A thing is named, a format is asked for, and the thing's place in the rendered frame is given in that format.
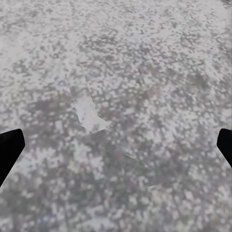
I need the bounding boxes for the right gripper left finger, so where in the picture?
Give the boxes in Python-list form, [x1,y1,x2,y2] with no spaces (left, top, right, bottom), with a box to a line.
[0,129,25,186]

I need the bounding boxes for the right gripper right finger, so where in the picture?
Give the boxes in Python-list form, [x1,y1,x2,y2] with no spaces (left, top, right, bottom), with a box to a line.
[217,128,232,166]

